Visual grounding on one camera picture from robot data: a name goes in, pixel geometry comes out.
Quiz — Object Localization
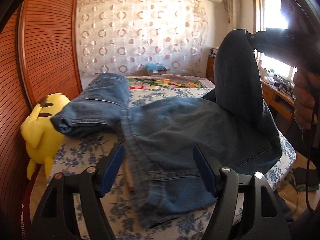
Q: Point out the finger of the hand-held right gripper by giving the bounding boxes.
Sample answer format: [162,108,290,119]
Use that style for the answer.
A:
[252,41,269,54]
[246,31,265,42]

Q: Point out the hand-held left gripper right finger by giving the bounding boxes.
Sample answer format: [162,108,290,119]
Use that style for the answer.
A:
[192,144,292,240]

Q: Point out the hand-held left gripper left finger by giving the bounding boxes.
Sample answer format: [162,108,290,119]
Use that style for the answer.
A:
[31,142,125,240]

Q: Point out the light blue denim pants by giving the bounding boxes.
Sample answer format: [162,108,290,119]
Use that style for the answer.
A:
[119,29,283,229]

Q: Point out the mid blue denim pants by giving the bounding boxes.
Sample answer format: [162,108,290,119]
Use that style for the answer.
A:
[51,72,130,140]

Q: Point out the person's right hand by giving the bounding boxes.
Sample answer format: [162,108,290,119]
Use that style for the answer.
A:
[293,69,320,130]

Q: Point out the window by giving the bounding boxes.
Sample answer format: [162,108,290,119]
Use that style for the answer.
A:
[251,0,295,80]

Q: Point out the bed with floral sheet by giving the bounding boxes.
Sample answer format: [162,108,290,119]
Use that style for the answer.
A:
[30,86,297,240]

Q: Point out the pale window curtain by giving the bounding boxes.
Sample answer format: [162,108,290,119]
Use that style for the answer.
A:
[224,0,239,33]

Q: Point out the yellow plush toy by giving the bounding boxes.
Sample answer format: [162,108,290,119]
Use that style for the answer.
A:
[20,93,72,180]

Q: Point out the red patterned cloth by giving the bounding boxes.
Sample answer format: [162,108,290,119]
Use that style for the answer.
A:
[20,180,33,240]

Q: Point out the cardboard box with blue cloth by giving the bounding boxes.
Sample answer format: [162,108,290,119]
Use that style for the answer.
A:
[146,62,167,75]

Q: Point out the wooden slatted wardrobe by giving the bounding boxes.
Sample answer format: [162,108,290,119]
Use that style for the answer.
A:
[0,0,83,205]

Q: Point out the black gadgets and cables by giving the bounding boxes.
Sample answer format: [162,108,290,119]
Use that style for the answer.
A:
[275,77,295,98]

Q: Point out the black cable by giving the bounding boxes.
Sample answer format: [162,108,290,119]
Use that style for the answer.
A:
[304,105,317,214]

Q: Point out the sheer ring-patterned curtain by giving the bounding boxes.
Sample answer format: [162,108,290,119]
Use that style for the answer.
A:
[76,0,209,77]

